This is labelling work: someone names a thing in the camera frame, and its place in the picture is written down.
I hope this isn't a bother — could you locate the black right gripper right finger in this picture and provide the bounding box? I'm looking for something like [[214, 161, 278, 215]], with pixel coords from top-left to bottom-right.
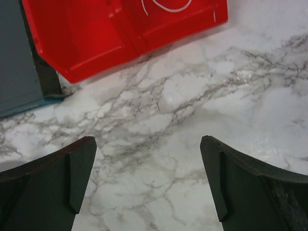
[[200, 136, 308, 231]]

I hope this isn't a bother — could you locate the left red plastic bin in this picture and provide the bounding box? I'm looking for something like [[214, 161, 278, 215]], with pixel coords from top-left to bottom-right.
[[22, 0, 139, 83]]

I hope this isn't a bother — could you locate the dark grey network switch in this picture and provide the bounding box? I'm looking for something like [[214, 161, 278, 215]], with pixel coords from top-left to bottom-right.
[[0, 0, 66, 118]]

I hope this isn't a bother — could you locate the red plastic bin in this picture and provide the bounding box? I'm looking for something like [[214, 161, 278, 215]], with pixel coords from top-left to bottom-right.
[[22, 0, 139, 83], [112, 0, 228, 55]]

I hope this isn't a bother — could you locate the right red plastic bin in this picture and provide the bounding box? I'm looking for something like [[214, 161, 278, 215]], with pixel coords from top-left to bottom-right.
[[112, 0, 228, 55]]

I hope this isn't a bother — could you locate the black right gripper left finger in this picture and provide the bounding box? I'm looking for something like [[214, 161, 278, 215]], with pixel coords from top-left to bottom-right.
[[0, 136, 97, 231]]

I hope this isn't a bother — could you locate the thin white cable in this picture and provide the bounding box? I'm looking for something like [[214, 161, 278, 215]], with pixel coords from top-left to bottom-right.
[[141, 0, 217, 22]]

